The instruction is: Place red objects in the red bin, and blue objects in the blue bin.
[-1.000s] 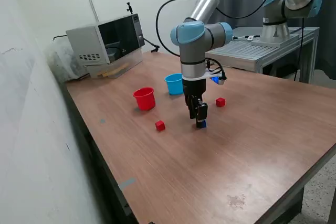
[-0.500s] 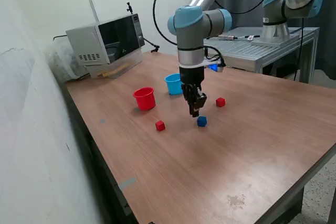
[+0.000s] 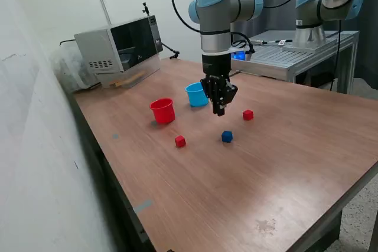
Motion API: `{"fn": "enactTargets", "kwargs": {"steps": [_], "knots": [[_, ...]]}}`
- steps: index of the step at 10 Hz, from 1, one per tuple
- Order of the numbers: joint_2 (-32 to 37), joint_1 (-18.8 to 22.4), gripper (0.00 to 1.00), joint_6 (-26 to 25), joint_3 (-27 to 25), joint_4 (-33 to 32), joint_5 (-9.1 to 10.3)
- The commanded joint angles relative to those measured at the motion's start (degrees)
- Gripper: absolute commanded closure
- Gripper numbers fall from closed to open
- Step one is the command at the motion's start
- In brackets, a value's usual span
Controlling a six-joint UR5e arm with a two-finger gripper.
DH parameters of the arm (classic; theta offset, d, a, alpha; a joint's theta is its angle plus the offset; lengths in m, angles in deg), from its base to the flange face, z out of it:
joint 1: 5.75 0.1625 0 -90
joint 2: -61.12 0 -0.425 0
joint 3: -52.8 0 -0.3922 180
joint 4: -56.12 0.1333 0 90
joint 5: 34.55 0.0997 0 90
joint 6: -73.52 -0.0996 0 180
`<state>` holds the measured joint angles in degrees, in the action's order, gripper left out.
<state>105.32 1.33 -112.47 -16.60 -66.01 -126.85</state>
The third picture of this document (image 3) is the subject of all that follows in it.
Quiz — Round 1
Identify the black sleeved cable with connector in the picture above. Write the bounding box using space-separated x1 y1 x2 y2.
250 38 294 47

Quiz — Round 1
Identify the grey plastic wrapped bundle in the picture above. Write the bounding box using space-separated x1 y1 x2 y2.
50 48 101 93

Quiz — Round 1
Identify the light wooden stick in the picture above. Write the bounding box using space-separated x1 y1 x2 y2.
108 70 146 88

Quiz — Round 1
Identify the red plastic cup bin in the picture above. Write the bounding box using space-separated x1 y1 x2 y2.
149 97 176 125

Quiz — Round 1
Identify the blue plastic cup bin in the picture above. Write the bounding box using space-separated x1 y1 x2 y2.
185 83 210 107

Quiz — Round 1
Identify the aluminium extrusion robot stand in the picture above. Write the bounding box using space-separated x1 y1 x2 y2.
231 30 360 95

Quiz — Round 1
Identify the thick black hanging cable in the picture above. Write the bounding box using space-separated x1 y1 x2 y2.
330 19 343 92

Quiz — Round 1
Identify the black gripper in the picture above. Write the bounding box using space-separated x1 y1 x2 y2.
200 53 239 116

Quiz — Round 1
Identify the long grey tape strip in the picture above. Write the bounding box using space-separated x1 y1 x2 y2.
132 199 154 214

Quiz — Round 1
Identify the clear acrylic box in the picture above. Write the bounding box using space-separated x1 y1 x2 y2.
94 53 162 89

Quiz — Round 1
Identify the aluminium robot mounting plate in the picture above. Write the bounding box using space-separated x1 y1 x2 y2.
282 38 337 54

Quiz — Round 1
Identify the thin metal rod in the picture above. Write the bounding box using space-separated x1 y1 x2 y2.
99 0 112 25

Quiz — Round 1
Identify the silver microwave oven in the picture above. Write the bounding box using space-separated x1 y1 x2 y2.
73 15 164 73

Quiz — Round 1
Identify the wrist camera on white bracket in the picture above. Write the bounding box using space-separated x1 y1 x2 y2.
201 45 255 61

